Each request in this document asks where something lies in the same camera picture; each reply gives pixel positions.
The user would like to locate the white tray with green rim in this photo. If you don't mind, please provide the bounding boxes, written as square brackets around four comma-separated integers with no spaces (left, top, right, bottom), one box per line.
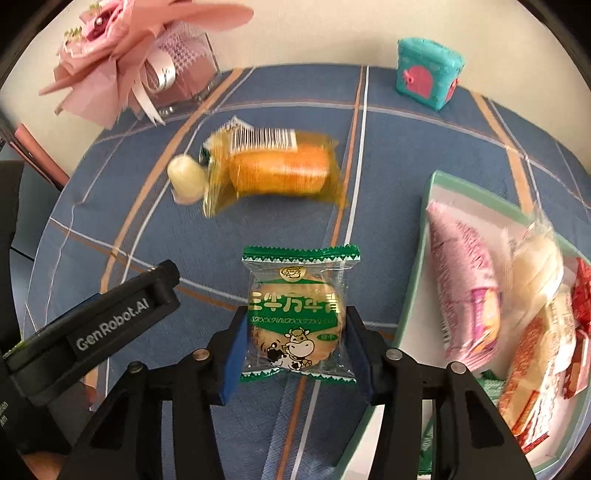
[338,169,591,480]

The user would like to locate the pink snack packet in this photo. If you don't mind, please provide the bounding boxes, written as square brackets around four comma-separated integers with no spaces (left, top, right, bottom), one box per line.
[424,200,502,376]

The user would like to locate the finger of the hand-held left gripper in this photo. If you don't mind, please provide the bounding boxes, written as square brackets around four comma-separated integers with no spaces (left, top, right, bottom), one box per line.
[64,259,182,366]

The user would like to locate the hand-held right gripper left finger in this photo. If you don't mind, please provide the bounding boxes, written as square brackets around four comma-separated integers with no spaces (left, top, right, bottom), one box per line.
[58,305,248,480]

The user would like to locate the teal toy house box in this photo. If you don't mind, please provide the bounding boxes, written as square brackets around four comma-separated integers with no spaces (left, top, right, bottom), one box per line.
[394,38,464,112]

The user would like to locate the clear acrylic box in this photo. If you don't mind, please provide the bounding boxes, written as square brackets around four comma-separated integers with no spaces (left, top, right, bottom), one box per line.
[137,28,221,117]

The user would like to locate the red candy packet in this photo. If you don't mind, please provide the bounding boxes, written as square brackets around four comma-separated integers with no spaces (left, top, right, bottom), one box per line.
[573,257,591,329]

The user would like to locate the blue plaid tablecloth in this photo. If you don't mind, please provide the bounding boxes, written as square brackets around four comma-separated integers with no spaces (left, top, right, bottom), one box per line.
[23,65,591,480]

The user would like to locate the pink board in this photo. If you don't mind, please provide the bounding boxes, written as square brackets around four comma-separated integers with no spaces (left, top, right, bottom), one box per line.
[8,122,71,191]

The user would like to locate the pale jelly cup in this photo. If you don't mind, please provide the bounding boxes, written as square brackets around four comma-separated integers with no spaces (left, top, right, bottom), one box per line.
[167,154,208,206]

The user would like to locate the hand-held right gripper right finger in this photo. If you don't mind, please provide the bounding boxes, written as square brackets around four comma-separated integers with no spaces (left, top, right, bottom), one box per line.
[346,306,539,480]

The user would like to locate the pink flower bouquet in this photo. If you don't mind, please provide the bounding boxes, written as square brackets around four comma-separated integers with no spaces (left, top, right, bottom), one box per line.
[39,0,255,131]

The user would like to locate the red snack packet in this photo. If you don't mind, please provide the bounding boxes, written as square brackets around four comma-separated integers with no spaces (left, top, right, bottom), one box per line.
[562,330,589,398]

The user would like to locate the yellow cake packet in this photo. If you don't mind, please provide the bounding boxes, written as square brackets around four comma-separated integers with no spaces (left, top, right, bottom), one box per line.
[198,117,352,219]

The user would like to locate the green cow biscuit packet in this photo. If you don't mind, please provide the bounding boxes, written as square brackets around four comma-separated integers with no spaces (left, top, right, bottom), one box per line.
[239,244,361,385]

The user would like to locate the orange biscuit packet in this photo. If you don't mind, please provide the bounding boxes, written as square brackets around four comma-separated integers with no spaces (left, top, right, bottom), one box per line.
[496,285,579,457]

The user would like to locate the clear packet of pale cookies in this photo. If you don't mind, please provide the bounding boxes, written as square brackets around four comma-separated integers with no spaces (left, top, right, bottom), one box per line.
[501,220,579,334]

